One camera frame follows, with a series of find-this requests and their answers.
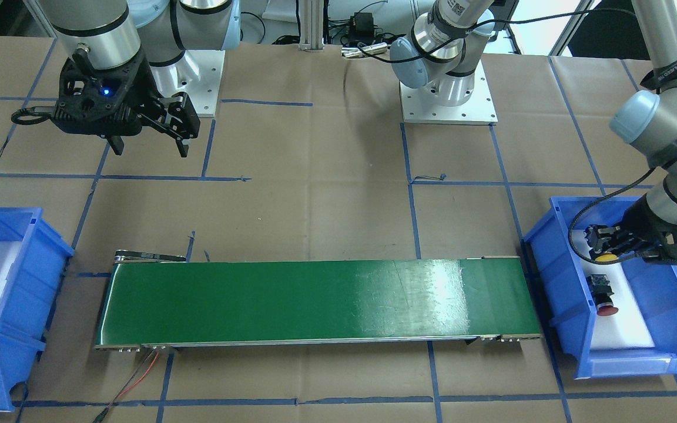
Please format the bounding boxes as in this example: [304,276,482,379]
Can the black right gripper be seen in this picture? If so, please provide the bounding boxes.
[51,50,200,158]

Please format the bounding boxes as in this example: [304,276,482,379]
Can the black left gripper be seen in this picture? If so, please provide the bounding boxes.
[585,196,677,265]

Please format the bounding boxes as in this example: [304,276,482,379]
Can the yellow push button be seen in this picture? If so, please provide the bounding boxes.
[593,253,618,263]

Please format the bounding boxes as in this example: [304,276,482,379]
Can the red push button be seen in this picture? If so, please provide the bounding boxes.
[586,274,619,317]

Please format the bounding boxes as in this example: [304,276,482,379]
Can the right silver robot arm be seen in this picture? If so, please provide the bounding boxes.
[12,1,241,157]

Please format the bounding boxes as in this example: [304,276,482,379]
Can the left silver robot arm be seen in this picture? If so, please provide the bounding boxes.
[390,1,677,265]

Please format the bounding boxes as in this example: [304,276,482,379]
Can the green conveyor belt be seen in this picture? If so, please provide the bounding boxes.
[95,256,542,350]

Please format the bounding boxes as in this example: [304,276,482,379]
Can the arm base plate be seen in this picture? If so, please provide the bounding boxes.
[398,62,499,126]
[150,50,226,118]

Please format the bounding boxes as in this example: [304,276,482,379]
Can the aluminium frame post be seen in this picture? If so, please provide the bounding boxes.
[296,1,327,52]

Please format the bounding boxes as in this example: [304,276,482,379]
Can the red black wire pair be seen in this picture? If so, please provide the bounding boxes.
[93,351,160,423]

